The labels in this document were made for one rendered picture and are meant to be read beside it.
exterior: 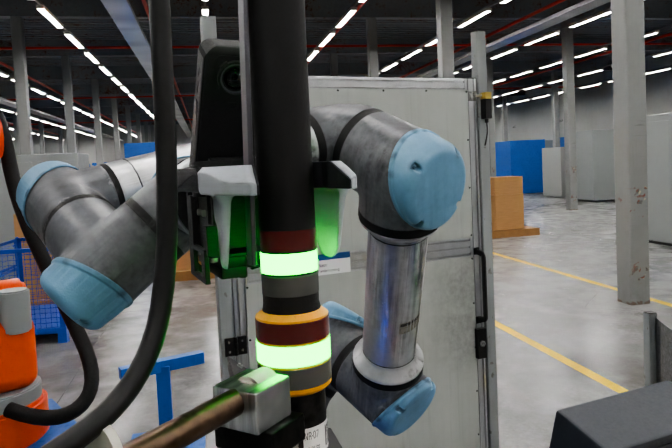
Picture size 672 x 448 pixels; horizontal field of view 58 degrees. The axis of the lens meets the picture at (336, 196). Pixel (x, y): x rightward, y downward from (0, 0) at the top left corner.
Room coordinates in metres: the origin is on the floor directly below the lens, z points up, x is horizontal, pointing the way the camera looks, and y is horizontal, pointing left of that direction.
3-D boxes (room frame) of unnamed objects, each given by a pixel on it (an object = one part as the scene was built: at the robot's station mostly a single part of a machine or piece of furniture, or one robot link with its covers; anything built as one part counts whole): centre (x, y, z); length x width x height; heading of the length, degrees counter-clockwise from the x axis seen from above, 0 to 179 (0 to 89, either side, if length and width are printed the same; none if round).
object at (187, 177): (0.39, 0.08, 1.66); 0.09 x 0.05 x 0.02; 12
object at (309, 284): (0.35, 0.03, 1.59); 0.03 x 0.03 x 0.01
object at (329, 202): (0.37, 0.01, 1.63); 0.09 x 0.03 x 0.06; 36
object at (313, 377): (0.35, 0.03, 1.54); 0.04 x 0.04 x 0.01
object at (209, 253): (0.45, 0.08, 1.63); 0.12 x 0.08 x 0.09; 24
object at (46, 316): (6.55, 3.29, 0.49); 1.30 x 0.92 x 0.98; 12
